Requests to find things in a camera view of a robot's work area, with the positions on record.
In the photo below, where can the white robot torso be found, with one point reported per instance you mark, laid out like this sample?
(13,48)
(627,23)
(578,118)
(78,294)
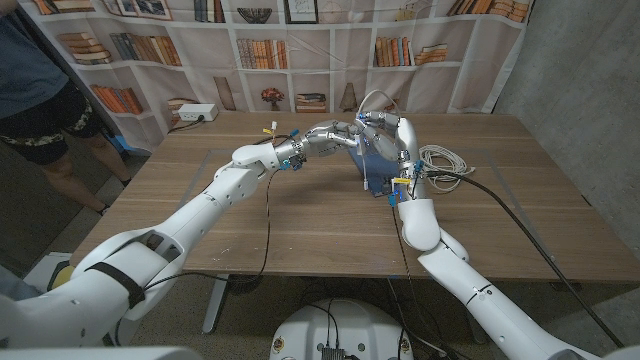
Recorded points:
(345,330)

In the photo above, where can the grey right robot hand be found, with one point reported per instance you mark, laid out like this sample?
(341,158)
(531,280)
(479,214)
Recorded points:
(407,140)

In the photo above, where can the seated person in jeans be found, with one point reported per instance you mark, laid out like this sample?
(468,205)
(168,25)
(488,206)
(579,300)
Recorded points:
(15,290)

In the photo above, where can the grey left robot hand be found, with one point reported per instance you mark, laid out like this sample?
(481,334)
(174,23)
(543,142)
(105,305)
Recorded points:
(325,140)

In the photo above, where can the blue book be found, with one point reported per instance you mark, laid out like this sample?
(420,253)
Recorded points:
(380,172)

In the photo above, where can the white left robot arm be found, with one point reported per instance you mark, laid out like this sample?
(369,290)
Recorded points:
(165,240)

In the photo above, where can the white power strip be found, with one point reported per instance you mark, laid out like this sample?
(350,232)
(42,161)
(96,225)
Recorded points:
(197,112)

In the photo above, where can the standing person in dark shorts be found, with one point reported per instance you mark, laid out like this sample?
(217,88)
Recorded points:
(25,75)

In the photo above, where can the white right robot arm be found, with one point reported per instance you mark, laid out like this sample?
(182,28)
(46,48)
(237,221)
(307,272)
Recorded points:
(475,295)

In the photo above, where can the grey table leg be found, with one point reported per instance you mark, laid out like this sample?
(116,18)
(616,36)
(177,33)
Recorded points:
(216,305)

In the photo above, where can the printed bookshelf backdrop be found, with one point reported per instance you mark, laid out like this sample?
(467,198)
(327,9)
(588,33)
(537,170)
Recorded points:
(320,65)

